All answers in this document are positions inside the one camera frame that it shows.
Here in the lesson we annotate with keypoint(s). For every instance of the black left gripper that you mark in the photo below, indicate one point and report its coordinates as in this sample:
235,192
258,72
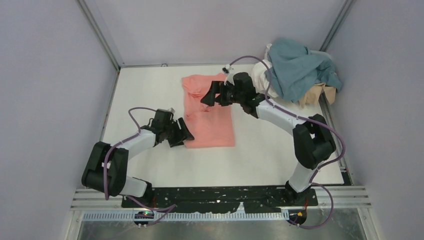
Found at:
174,131

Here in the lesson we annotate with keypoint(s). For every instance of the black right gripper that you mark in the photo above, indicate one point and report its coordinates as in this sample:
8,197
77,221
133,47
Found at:
222,94

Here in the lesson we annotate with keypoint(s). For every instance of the pink t-shirt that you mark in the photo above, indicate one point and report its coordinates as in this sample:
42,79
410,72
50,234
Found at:
211,126

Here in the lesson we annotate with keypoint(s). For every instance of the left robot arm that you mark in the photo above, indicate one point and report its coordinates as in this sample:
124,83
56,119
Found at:
106,170

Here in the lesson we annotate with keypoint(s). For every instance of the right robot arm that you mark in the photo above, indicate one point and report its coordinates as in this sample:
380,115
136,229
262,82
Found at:
312,140

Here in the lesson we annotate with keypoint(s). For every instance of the white t-shirt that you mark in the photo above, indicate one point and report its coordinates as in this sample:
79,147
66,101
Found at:
258,73

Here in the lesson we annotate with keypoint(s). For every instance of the blue t-shirt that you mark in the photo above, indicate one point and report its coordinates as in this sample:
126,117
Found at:
295,69

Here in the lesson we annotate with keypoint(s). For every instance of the beige t-shirt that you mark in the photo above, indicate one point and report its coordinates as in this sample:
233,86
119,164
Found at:
311,97

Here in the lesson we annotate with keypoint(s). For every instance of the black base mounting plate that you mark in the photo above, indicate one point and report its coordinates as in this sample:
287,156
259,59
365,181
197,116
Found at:
223,199

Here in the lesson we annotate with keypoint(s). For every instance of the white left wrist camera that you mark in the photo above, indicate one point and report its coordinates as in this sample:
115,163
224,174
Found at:
171,110

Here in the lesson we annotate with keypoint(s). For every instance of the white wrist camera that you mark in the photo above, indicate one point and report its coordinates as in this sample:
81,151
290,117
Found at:
171,110
228,70

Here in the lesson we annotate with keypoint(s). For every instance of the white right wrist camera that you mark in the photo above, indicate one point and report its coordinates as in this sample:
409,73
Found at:
228,70

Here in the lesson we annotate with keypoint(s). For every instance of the white slotted cable duct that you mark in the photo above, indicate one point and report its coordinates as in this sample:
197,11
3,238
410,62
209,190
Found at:
148,216

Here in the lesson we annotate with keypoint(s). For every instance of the left aluminium corner post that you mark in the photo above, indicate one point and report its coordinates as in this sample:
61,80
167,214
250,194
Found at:
92,22

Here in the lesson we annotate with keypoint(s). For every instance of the aluminium corner post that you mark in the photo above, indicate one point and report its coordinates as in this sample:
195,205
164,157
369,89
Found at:
92,22
337,24

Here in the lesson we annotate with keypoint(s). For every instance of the right aluminium corner post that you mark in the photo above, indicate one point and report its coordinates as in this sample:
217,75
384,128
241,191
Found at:
337,24

